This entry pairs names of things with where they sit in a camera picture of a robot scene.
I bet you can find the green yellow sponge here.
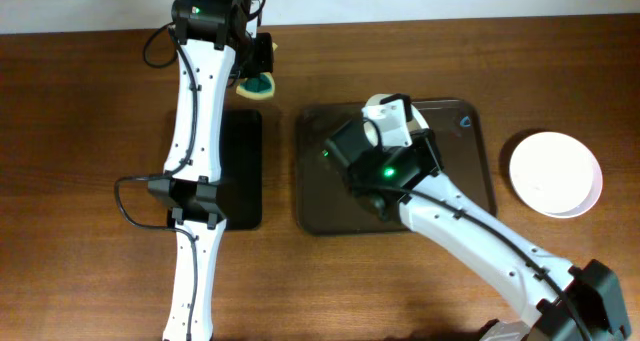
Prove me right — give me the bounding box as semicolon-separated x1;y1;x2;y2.
236;72;275;101

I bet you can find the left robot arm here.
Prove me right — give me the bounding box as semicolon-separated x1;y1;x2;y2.
148;0;273;341

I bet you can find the brown serving tray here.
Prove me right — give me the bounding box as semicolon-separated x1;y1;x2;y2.
295;99;498;236

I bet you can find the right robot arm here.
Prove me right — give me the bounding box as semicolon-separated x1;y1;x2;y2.
323;94;632;341

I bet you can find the black rectangular tray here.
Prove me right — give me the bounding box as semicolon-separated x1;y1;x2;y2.
169;110;262;231

